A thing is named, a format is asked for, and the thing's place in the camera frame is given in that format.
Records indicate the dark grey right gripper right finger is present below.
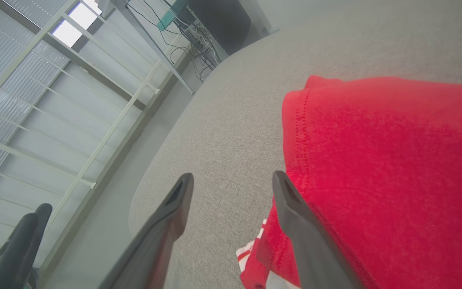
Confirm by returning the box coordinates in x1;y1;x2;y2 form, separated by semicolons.
272;170;367;289

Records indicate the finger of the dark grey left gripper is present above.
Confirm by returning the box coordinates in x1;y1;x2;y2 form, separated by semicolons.
0;203;53;289

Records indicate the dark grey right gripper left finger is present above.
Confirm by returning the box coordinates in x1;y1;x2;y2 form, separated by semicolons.
98;173;195;289

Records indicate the red shirt with white sleeves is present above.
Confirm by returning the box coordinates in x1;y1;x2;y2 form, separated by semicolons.
236;75;462;289

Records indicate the white metal window railing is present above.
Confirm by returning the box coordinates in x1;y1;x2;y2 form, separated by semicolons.
0;0;163;281

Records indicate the white perforated computer case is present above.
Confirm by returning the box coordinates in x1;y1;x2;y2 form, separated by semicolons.
181;20;228;63

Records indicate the teal flat box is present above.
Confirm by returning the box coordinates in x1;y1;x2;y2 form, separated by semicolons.
157;0;188;32

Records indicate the black computer tower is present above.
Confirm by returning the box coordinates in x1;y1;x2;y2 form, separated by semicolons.
187;0;252;55

